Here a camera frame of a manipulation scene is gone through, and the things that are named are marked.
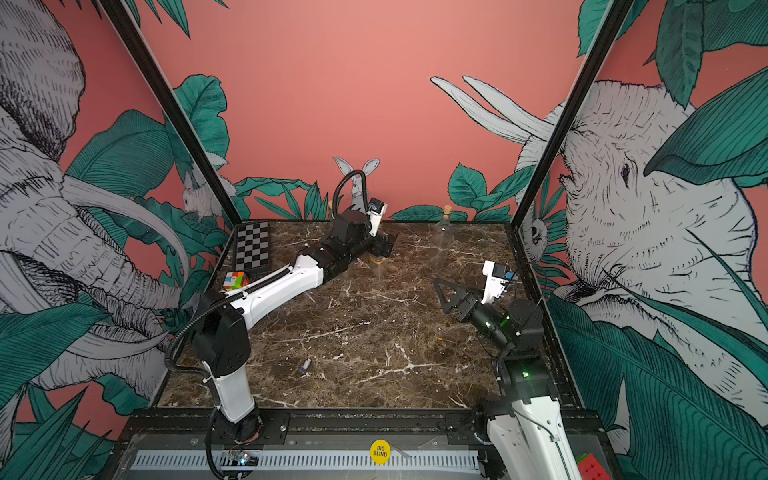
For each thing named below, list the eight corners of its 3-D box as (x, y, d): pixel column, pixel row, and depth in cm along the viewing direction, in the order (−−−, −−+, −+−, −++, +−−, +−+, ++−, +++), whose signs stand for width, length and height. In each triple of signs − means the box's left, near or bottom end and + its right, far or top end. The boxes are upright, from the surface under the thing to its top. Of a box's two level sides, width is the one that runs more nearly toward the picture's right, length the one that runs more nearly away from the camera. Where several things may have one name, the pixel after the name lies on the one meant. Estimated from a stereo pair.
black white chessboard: (236, 272, 106) (232, 267, 103) (240, 229, 119) (236, 223, 117) (268, 266, 108) (265, 260, 105) (268, 224, 121) (266, 218, 119)
